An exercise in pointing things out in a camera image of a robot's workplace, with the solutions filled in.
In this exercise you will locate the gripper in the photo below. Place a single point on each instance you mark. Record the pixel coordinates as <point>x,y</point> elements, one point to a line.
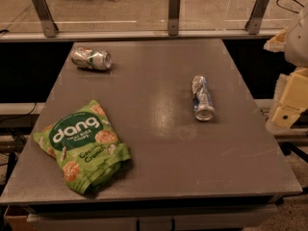
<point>298,43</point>

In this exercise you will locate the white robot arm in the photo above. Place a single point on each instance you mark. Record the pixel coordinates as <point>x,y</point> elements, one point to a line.
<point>293,41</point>

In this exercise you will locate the crushed silver blue redbull can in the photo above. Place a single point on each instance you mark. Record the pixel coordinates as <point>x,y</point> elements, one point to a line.
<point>203,106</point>

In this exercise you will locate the green white soda can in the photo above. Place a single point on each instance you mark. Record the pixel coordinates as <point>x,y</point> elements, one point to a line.
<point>89,58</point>

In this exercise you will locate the green dang chips bag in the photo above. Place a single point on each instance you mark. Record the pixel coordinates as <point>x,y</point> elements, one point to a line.
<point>86,148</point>

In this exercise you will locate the right metal barrier bracket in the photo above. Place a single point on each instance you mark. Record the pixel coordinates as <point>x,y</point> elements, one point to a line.
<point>253,24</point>

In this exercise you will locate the metal barrier bracket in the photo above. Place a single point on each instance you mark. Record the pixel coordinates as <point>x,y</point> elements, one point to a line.
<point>253,24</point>
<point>173,17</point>
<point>48,25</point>

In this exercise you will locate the middle metal barrier bracket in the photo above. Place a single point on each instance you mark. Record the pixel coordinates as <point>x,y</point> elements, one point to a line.
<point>173,17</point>

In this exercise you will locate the left metal barrier bracket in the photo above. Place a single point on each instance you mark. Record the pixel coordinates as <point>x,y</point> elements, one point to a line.
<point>48,25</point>

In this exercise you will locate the clear barrier panel with rail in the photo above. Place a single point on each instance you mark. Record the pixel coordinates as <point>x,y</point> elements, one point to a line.
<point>141,19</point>

